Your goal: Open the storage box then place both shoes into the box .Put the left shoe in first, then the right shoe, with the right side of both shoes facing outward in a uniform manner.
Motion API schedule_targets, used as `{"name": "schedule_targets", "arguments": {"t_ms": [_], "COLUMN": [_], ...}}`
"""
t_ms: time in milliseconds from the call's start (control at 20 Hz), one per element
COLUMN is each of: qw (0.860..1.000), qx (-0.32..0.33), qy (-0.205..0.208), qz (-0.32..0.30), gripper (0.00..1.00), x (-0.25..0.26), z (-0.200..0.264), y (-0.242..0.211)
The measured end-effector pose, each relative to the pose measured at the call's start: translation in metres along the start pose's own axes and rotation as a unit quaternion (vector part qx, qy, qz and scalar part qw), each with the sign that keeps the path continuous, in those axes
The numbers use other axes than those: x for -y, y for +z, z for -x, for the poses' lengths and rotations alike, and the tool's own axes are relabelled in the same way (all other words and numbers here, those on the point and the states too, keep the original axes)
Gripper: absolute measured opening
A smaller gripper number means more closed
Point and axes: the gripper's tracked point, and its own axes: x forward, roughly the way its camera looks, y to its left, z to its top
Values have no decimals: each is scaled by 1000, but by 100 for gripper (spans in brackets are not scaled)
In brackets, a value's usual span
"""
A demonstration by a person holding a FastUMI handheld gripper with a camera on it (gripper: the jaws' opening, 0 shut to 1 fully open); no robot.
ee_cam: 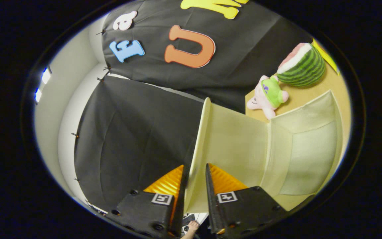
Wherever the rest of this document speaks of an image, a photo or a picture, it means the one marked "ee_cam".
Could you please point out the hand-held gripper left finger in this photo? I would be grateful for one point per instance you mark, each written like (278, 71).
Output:
(180, 205)

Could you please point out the pink plush toy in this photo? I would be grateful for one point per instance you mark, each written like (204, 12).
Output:
(267, 96)

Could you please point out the pale green storage box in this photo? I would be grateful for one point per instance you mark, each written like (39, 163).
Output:
(237, 139)

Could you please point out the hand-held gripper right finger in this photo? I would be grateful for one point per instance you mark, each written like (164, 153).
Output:
(211, 205)

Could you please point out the person's foot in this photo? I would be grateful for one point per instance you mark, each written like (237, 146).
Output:
(191, 228)

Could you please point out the yellow book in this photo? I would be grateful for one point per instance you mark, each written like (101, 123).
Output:
(325, 54)

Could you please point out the ceiling light panel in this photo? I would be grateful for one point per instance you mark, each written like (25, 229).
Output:
(37, 95)
(46, 76)

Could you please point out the watermelon slice plush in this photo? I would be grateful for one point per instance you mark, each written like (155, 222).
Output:
(303, 68)

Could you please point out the black backdrop cloth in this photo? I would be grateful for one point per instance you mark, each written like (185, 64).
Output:
(138, 132)

